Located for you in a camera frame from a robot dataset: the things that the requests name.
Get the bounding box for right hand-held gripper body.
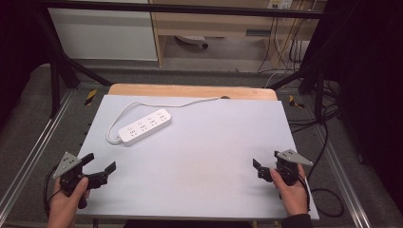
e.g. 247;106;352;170
273;148;315;187

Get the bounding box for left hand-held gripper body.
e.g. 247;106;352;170
51;151;98;210

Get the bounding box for person's right hand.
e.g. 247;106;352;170
269;163;311;219

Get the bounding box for person's left hand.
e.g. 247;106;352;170
47;177;90;228

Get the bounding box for yellow black floor tape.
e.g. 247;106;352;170
287;94;306;109
84;88;98;107

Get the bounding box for white power strip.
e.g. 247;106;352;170
118;108;173;147

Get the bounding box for person's dark clothing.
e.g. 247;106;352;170
123;219;255;228

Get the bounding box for wooden table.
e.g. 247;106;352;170
107;83;278;102

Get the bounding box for black curtain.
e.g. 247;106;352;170
0;0;51;129
317;0;403;218

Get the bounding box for white cabinet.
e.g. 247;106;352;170
47;0;159;62

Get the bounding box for grey object under desk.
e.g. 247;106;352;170
175;34;210;50

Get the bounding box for wooden desk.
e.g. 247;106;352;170
148;0;328;69

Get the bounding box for aluminium floor rail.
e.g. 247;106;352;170
313;125;373;228
0;88;76;220

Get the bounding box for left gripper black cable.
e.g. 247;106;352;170
43;163;65;218

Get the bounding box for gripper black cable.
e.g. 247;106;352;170
43;163;65;218
297;122;346;219

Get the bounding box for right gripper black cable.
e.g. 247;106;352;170
297;122;346;219

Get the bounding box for black floor cables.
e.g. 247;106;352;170
286;79;342;135

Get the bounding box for white floor cable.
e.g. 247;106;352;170
263;69;281;89

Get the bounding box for white power strip cable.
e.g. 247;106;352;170
106;96;223;145

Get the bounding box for bundle of hanging cables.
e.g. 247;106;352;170
257;13;316;76

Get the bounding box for white wall socket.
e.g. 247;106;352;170
266;0;295;10

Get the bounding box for black metal frame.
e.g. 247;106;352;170
30;0;337;123

